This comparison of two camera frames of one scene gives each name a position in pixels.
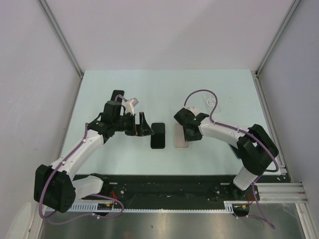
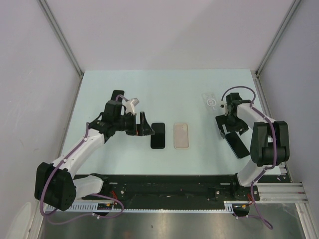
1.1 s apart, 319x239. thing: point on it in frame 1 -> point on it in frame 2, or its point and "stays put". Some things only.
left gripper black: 143,129 stays put
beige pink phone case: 180,142 stays put
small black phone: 116,92 stays put
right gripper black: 188,137 -> 240,127
